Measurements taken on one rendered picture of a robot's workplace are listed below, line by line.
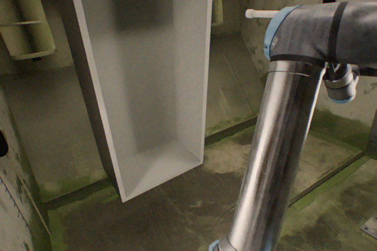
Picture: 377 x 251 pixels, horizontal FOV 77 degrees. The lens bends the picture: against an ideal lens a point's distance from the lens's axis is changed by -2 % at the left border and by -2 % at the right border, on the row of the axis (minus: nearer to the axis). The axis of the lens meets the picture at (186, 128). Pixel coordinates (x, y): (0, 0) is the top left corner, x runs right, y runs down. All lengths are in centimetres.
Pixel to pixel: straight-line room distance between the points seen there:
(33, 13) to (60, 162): 118
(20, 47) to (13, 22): 17
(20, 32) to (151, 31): 105
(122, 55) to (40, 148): 126
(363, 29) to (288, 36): 13
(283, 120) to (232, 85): 252
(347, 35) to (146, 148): 154
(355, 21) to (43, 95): 233
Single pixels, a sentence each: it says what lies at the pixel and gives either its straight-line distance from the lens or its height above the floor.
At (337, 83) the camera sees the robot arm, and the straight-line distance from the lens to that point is 100.
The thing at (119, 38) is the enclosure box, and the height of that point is 135.
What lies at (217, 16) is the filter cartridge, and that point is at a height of 135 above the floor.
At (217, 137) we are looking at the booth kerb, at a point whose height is 10.
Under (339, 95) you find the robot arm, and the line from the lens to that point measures 106.
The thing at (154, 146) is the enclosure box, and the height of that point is 53.
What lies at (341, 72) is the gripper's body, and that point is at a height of 120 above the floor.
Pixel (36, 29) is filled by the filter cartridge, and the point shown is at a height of 144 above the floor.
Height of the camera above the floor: 144
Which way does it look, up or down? 26 degrees down
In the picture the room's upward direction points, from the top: 7 degrees counter-clockwise
